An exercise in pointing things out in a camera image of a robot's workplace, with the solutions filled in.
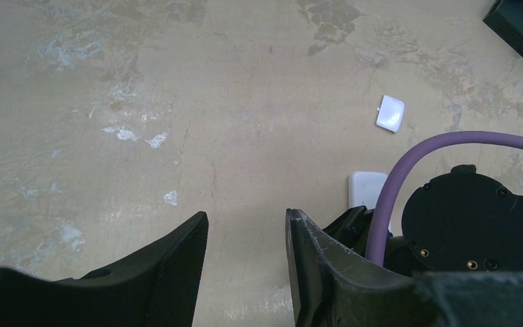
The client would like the white battery cover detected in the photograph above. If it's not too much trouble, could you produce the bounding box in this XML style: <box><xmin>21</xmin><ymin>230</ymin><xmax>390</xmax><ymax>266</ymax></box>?
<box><xmin>375</xmin><ymin>95</ymin><xmax>405</xmax><ymax>134</ymax></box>

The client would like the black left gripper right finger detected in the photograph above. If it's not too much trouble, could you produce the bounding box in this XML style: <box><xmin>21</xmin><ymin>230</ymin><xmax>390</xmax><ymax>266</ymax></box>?
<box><xmin>285</xmin><ymin>209</ymin><xmax>523</xmax><ymax>326</ymax></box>

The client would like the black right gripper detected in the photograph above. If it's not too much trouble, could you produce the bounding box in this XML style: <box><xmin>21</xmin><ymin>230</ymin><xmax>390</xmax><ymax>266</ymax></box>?
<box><xmin>322</xmin><ymin>164</ymin><xmax>523</xmax><ymax>277</ymax></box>

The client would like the white remote control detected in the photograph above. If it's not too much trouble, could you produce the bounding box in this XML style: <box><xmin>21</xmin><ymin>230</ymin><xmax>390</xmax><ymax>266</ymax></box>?
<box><xmin>348</xmin><ymin>171</ymin><xmax>387</xmax><ymax>210</ymax></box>

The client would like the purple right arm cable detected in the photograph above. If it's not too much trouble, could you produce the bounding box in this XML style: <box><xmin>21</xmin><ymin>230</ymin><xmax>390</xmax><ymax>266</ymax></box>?
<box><xmin>364</xmin><ymin>131</ymin><xmax>523</xmax><ymax>268</ymax></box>

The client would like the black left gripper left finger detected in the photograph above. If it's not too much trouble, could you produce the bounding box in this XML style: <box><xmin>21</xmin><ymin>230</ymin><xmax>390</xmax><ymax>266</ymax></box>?
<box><xmin>0</xmin><ymin>212</ymin><xmax>208</xmax><ymax>326</ymax></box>

